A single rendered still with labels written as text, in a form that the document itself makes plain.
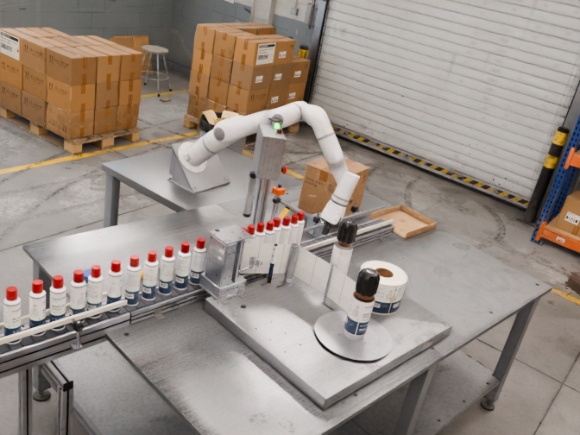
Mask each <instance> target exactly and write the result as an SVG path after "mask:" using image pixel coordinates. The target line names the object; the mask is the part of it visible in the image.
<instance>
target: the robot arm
mask: <svg viewBox="0 0 580 435"><path fill-rule="evenodd" d="M270 117H277V118H279V119H280V120H281V121H282V123H281V128H282V129H283V128H286V127H288V126H290V125H292V124H295V123H297V122H306V123H307V124H308V125H310V126H311V127H312V129H313V131H314V134H315V136H316V138H317V140H318V144H319V146H320V148H321V150H322V152H323V155H324V157H325V159H326V161H327V164H328V166H329V168H330V170H331V172H332V174H333V176H334V179H335V181H336V182H337V188H336V190H335V192H334V193H333V194H332V195H331V198H332V200H330V201H329V202H328V203H327V205H326V206H325V208H324V210H323V212H322V214H321V219H322V221H324V228H323V230H322V233H321V234H323V235H325V236H327V235H328V233H329V231H330V229H332V228H338V226H339V224H340V222H341V221H342V220H343V217H344V213H345V209H346V207H345V205H347V204H348V203H349V201H350V197H351V195H352V193H353V192H354V190H355V187H356V184H357V182H358V181H359V179H360V177H359V176H358V175H357V174H355V173H352V172H351V171H349V170H348V168H347V165H346V162H345V159H344V155H343V152H342V150H341V148H340V145H339V143H338V140H337V137H336V135H335V133H334V130H333V128H332V126H331V122H330V120H329V117H328V116H327V114H326V112H325V111H324V110H323V109H322V108H321V107H319V106H317V105H312V104H308V103H306V102H304V101H297V102H292V103H290V104H287V105H284V106H281V107H280V108H276V109H273V110H264V111H260V112H257V113H254V114H250V115H247V116H241V115H237V116H233V117H229V118H227V119H224V120H222V121H220V122H218V123H217V124H216V125H215V127H214V129H212V130H211V131H209V132H208V133H207V134H205V135H204V136H202V137H201V138H200V139H198V140H197V141H196V142H195V143H192V142H184V143H183V144H181V145H180V147H179V150H178V156H179V159H180V162H181V164H182V165H183V166H184V167H185V168H186V169H187V170H188V171H190V172H193V173H200V172H202V171H203V170H205V167H206V161H207V160H209V159H210V158H211V157H212V156H213V155H215V154H216V153H218V152H219V151H221V150H222V149H224V148H226V147H228V146H230V145H231V144H232V143H234V142H236V141H238V140H240V139H241V138H243V137H245V136H249V135H252V134H255V133H257V130H258V125H259V123H264V124H267V123H268V118H270ZM334 224H335V225H334Z"/></svg>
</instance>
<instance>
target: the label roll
mask: <svg viewBox="0 0 580 435"><path fill-rule="evenodd" d="M363 268H372V269H375V270H376V271H377V272H378V273H379V275H380V282H379V286H378V289H377V292H376V294H375V295H374V296H375V303H374V306H373V310H372V313H375V314H380V315H390V314H393V313H396V312H397V311H398V310H399V307H400V302H401V299H402V296H403V293H404V290H405V287H406V284H407V274H406V273H405V272H404V271H403V270H402V269H401V268H399V267H397V266H395V265H394V264H391V263H389V262H382V261H368V262H365V263H364V264H363V265H362V266H361V270H362V269H363ZM361 270H360V271H361Z"/></svg>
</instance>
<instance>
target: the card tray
mask: <svg viewBox="0 0 580 435"><path fill-rule="evenodd" d="M377 218H379V219H383V220H384V221H388V220H390V219H394V223H392V225H393V226H394V231H393V233H395V234H397V235H398V236H401V237H403V238H405V239H407V238H409V237H412V236H416V235H418V234H421V233H423V232H426V231H428V230H432V229H435V227H436V224H437V222H435V221H433V220H431V219H430V218H428V217H425V216H423V215H422V214H420V213H418V212H416V211H414V210H412V209H410V208H408V207H406V206H404V205H397V206H393V207H390V208H387V209H384V210H381V211H376V212H372V213H371V215H370V220H375V219H377Z"/></svg>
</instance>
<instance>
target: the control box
mask: <svg viewBox="0 0 580 435"><path fill-rule="evenodd" d="M276 131H277V129H274V127H273V126H271V124H264V123H259V125H258V130H257V136H256V141H255V151H254V157H253V162H252V163H253V167H254V170H255V176H256V178H257V179H265V180H278V179H279V178H280V175H281V166H282V161H283V156H284V152H285V146H286V142H287V139H286V137H285V136H284V133H283V131H282V132H281V133H282V135H276V134H275V133H276Z"/></svg>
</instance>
